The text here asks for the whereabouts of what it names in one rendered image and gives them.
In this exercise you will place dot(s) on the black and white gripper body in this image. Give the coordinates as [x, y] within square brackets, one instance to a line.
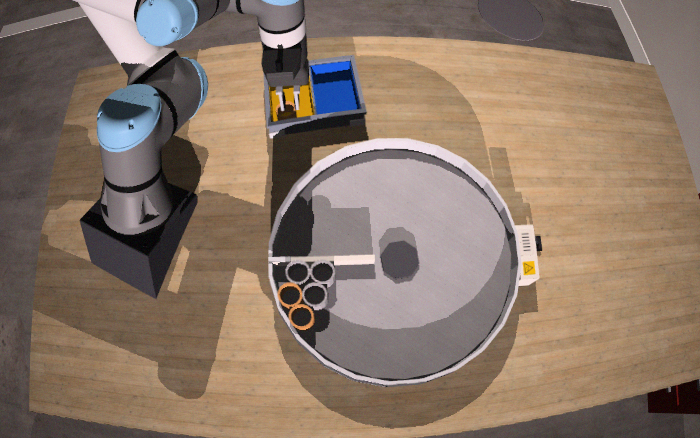
[292, 70]

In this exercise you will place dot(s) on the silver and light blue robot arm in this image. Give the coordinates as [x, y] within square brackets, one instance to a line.
[130, 130]

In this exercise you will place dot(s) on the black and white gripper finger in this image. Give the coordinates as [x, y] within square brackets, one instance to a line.
[279, 91]
[296, 92]

